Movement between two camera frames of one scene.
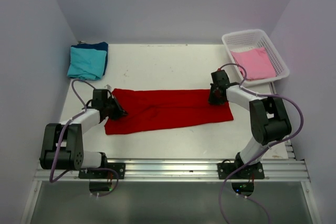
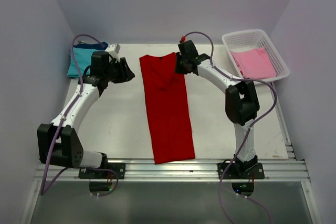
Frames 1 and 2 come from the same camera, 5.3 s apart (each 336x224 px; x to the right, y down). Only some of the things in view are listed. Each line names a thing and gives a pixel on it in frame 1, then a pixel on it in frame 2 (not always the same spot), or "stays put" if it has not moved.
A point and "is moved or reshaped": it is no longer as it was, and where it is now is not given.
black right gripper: (215, 95) -> (181, 64)
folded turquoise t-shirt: (86, 64) stays put
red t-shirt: (149, 108) is moved or reshaped
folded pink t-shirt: (256, 62) stays put
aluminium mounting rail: (285, 170) stays put
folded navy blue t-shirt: (101, 46) stays put
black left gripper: (115, 108) -> (122, 70)
